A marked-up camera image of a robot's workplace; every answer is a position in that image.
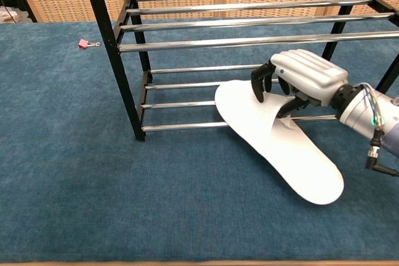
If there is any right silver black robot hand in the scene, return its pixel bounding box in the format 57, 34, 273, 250
251, 49, 349, 120

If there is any white slipper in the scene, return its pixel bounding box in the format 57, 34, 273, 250
214, 79, 345, 206

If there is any black chrome shoe rack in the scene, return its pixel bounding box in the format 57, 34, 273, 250
79, 0, 399, 142

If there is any blue carpet table mat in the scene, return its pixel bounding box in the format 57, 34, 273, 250
0, 18, 399, 264

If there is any pink binder clip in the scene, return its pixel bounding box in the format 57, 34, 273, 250
77, 39, 101, 50

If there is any black arm cable with connector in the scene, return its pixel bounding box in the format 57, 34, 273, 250
361, 82, 399, 177

